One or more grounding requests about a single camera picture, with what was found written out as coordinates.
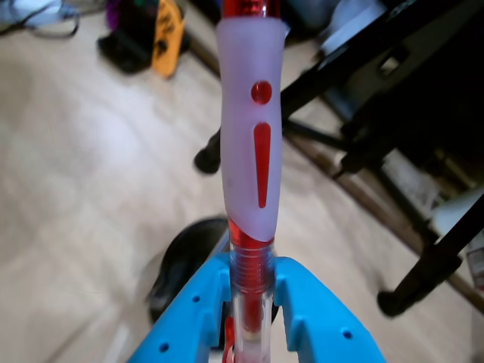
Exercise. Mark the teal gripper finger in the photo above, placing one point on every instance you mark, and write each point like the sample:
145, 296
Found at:
321, 325
189, 325

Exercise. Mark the red retractable pen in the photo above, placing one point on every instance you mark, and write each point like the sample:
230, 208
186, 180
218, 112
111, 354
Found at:
249, 151

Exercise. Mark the black mesh pen holder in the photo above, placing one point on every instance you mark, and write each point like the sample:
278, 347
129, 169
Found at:
181, 257

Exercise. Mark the black metal stand legs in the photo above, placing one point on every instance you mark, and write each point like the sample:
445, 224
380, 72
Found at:
416, 94

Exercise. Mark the yellow black package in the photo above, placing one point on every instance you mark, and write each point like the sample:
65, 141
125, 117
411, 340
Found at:
168, 45

